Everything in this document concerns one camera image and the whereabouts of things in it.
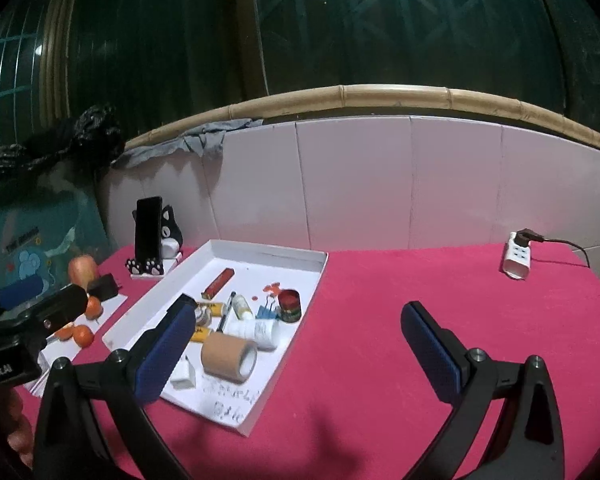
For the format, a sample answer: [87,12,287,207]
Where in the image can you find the large yellow lighter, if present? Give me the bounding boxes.
[197,301,225,318]

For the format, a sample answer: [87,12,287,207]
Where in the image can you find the white medicine bottle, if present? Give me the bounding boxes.
[224,318,279,351]

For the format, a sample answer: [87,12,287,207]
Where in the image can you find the red lighter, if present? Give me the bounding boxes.
[201,268,235,300]

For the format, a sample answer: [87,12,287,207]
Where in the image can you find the left hand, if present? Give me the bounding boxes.
[7,389,34,468]

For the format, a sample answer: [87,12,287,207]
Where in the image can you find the tangerine peel piece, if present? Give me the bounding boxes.
[54,323,74,341]

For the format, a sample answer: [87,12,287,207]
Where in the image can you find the white paper sheet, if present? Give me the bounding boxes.
[24,294,128,396]

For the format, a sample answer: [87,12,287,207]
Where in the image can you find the whole orange tangerine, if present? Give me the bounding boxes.
[84,296,104,321]

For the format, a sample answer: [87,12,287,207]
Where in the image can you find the small white cube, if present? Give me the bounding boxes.
[170,356,196,390]

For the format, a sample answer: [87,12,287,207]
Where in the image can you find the black power adapter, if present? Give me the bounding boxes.
[86,273,120,302]

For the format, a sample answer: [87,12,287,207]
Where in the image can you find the small yellow lighter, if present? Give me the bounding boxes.
[189,326,213,344]

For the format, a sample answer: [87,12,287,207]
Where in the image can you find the beige tape roll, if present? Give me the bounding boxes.
[200,332,258,384]

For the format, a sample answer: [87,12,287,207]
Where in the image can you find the black pen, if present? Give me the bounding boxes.
[216,292,236,333]

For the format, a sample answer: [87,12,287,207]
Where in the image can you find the white earbuds case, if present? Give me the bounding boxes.
[161,237,181,259]

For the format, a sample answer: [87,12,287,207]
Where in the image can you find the black smartphone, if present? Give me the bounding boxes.
[134,196,162,262]

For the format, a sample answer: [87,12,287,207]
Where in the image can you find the white power strip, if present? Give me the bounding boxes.
[501,232,531,281]

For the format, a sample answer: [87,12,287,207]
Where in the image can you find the small white tube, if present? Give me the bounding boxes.
[230,295,254,321]

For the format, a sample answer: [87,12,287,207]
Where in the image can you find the white cardboard tray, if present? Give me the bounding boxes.
[104,240,328,436]

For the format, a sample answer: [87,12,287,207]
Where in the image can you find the blue binder clips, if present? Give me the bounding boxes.
[256,296,279,320]

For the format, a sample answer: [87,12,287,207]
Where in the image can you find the black plastic bag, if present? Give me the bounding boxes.
[0,105,125,182]

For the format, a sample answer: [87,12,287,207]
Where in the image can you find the red green round tin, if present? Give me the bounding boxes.
[277,289,302,323]

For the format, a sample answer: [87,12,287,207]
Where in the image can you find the black charging cable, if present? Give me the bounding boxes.
[514,227,592,269]

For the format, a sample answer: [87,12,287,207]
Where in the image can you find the grey cloth on rail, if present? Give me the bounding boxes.
[111,118,263,169]

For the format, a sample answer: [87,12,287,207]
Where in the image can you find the bamboo rail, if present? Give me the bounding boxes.
[125,84,600,150]

